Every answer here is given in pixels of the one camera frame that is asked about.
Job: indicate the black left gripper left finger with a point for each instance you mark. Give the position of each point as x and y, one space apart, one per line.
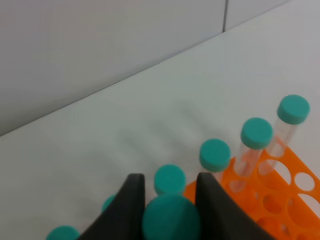
122 219

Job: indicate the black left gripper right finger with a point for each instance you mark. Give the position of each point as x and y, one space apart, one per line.
221 218

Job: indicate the teal-capped test tube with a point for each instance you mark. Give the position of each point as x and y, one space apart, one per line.
171 217

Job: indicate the second row teal-capped tube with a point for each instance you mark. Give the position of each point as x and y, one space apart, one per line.
63 232

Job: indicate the orange test tube rack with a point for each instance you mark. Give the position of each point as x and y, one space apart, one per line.
277 206

